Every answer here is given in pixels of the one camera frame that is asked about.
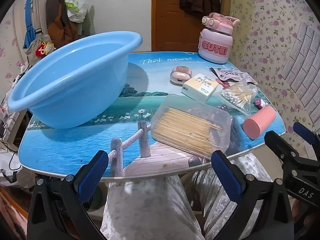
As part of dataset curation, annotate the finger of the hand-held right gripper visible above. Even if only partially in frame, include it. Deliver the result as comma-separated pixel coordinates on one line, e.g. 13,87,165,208
293,122,320,160
264,131,304,173

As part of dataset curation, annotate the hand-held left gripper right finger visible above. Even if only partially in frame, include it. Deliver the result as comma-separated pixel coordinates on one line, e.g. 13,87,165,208
207,150,294,240

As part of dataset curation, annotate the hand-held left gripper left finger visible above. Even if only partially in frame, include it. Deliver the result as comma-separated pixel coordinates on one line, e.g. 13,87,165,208
27,150,109,240

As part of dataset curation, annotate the pink cylinder container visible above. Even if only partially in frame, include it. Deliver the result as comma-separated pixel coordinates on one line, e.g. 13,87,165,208
243,105,277,140

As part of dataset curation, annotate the clear cotton swab bag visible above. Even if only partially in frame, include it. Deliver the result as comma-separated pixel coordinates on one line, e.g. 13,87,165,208
212,79,258,113

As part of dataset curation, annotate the clear toothpick box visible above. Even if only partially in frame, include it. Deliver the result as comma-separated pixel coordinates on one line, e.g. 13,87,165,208
151,94,232,160

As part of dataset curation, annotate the white tissue box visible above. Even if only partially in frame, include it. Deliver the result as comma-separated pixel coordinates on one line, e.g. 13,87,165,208
181,73,220,103

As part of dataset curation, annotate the blue plastic basin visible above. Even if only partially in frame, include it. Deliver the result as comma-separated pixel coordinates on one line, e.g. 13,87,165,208
7,31,143,130

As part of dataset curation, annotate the small pink case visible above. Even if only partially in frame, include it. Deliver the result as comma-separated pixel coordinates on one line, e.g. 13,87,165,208
169,65,193,87

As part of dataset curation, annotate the person's right leg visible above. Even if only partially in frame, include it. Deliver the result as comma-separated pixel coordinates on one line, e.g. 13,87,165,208
191,152,274,233

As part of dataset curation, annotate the person's leg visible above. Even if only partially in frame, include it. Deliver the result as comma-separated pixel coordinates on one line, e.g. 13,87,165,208
191,152,274,233
100,174,204,240

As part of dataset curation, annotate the person's left leg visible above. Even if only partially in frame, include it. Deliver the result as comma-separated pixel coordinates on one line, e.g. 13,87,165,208
100,174,204,240

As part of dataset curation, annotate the crumpled white plastic bag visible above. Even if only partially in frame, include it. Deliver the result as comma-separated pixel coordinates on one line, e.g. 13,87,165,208
0,166,37,188

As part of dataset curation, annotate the printed snack packet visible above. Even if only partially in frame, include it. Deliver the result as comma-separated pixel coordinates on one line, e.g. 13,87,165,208
209,67,258,88

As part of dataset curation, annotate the pink water bottle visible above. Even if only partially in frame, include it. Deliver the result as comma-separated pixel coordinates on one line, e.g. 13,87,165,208
198,12,240,64

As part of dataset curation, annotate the red plush toy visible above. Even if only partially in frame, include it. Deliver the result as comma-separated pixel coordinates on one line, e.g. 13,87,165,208
34,41,56,55

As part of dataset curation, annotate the grey cloth bag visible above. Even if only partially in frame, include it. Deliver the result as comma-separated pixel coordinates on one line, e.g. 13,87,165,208
24,34,54,63

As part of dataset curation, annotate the brown wooden door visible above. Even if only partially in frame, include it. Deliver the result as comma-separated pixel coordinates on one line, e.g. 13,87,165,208
151,0,223,53

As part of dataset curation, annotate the brown orange hanging jacket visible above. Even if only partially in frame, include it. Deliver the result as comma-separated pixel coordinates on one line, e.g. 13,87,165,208
45,0,75,45

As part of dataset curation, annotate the white green plastic bag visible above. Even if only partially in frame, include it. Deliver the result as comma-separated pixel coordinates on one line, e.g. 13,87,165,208
64,0,90,22

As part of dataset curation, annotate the blue strap bag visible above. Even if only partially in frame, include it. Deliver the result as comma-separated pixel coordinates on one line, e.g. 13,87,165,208
23,0,37,49

